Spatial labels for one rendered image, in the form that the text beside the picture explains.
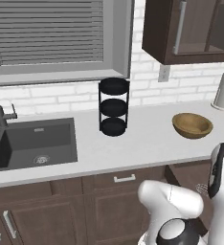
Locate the wooden bowl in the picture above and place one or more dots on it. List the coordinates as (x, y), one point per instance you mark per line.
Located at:
(191, 126)

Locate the brown cupboard door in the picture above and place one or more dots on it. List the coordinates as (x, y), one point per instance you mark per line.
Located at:
(117, 217)
(50, 220)

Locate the dark brown wall cupboard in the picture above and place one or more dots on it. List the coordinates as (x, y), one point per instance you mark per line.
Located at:
(193, 28)

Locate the black three-tier stand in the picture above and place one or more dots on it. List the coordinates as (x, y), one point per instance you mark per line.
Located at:
(113, 106)

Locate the brown panel under sink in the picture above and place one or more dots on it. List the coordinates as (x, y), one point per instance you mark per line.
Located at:
(21, 193)

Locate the dark grey sink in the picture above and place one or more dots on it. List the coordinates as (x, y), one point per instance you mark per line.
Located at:
(37, 143)

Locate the window with grey blinds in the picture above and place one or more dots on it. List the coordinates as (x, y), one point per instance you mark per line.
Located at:
(53, 32)

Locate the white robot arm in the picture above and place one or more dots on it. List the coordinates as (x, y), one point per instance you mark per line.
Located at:
(176, 199)

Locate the grey wall outlet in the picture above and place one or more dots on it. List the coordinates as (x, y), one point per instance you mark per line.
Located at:
(164, 73)

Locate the brown drawer front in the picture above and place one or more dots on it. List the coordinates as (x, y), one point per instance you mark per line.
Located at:
(98, 182)

